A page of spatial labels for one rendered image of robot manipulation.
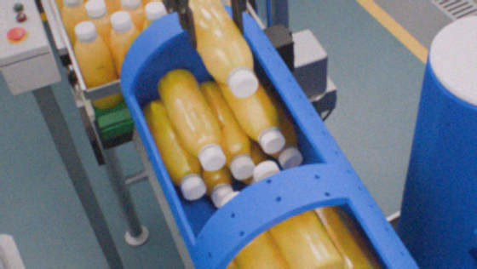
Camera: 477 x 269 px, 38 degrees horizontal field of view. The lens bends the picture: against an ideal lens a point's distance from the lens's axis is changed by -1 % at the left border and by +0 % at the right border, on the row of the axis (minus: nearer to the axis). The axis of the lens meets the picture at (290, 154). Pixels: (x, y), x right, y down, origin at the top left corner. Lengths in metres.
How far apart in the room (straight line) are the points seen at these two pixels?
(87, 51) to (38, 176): 1.30
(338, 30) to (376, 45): 0.19
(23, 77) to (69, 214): 1.14
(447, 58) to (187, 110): 0.55
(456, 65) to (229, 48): 0.55
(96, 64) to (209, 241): 0.60
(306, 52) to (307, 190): 0.78
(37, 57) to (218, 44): 0.52
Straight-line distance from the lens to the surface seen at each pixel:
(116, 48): 1.45
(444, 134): 1.43
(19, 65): 1.44
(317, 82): 1.70
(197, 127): 1.12
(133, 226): 2.32
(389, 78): 2.85
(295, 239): 0.93
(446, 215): 1.61
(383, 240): 0.91
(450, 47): 1.44
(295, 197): 0.91
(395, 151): 2.58
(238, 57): 0.99
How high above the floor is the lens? 1.97
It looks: 50 degrees down
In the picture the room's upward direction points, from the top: 2 degrees counter-clockwise
